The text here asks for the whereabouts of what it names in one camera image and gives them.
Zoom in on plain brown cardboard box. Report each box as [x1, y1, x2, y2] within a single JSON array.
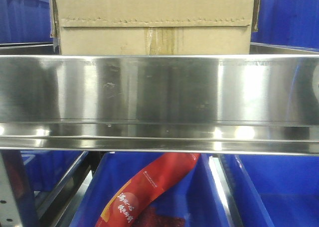
[[50, 0, 260, 55]]

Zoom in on stainless steel shelf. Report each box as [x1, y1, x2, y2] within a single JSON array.
[[0, 43, 319, 155]]

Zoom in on blue bin lower centre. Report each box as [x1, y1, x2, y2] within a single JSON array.
[[71, 152, 229, 227]]

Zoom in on red snack package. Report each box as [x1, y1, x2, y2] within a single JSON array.
[[95, 153, 200, 227]]

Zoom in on blue bin lower left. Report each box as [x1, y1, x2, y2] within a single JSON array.
[[20, 150, 83, 192]]

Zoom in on blue bin lower right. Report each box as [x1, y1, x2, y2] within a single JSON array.
[[221, 154, 319, 227]]

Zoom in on blue bin upper right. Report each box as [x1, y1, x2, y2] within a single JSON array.
[[251, 0, 319, 49]]

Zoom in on blue plastic bin upper left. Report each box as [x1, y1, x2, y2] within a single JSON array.
[[0, 0, 52, 44]]

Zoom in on grey shelf post lower left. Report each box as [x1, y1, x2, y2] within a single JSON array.
[[0, 150, 40, 227]]

